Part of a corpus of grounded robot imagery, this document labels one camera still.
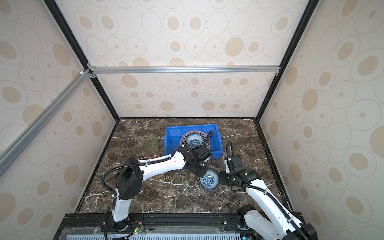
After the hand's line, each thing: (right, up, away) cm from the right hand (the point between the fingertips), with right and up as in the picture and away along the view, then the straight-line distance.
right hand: (221, 177), depth 81 cm
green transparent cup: (-44, +16, +21) cm, 51 cm away
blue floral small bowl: (-15, +20, +21) cm, 32 cm away
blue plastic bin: (-30, +23, +28) cm, 47 cm away
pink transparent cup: (-44, +9, +16) cm, 47 cm away
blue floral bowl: (-6, -3, +4) cm, 8 cm away
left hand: (-7, +3, 0) cm, 8 cm away
